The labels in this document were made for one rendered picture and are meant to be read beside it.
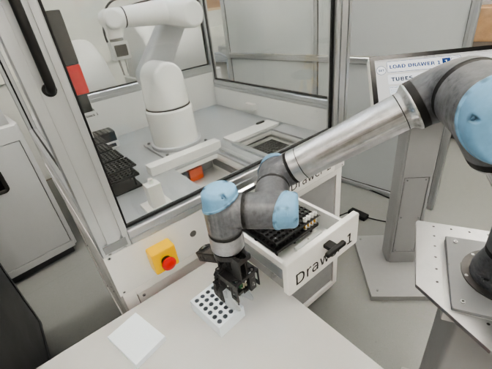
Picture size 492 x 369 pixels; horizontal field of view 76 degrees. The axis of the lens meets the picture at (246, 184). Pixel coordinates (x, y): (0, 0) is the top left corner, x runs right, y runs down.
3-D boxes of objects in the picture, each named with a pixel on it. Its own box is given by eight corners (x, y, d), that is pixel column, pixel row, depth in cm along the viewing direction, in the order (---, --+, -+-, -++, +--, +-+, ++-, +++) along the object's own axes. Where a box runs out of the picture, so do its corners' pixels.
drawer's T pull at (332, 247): (346, 244, 82) (346, 240, 81) (328, 259, 78) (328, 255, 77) (334, 238, 84) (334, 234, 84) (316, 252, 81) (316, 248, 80)
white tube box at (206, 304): (245, 315, 83) (243, 306, 81) (221, 337, 78) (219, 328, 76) (215, 291, 91) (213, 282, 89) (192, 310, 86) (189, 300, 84)
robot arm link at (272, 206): (297, 173, 66) (246, 175, 68) (298, 206, 56) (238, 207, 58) (298, 203, 70) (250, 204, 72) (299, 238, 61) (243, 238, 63)
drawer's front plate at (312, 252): (356, 241, 94) (359, 211, 88) (288, 297, 79) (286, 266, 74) (351, 239, 95) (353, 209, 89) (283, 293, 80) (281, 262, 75)
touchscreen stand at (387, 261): (460, 300, 164) (526, 111, 113) (370, 300, 170) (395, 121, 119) (423, 237, 207) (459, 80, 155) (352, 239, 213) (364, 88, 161)
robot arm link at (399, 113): (467, 31, 57) (249, 154, 77) (499, 42, 48) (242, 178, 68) (484, 84, 62) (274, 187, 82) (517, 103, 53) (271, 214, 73)
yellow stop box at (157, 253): (181, 263, 91) (175, 244, 87) (158, 277, 87) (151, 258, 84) (173, 255, 95) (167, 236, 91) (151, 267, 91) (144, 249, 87)
